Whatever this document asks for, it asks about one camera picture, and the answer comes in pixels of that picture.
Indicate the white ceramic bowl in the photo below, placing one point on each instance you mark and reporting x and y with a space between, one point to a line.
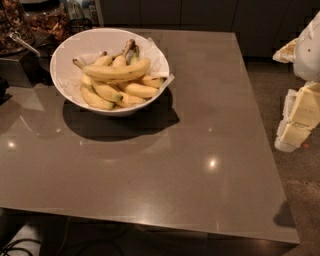
70 50

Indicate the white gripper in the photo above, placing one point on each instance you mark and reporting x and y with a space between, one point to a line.
308 53

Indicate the glass jar with snacks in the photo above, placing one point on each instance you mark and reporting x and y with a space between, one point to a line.
47 16

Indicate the glass jar of nuts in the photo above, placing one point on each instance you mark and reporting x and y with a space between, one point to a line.
13 20

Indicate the back banana with stem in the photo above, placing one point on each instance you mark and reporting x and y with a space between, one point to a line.
120 60

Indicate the metal scoop handle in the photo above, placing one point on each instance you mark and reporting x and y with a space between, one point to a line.
16 37

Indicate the small right yellow banana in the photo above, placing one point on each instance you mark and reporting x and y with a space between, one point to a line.
151 81

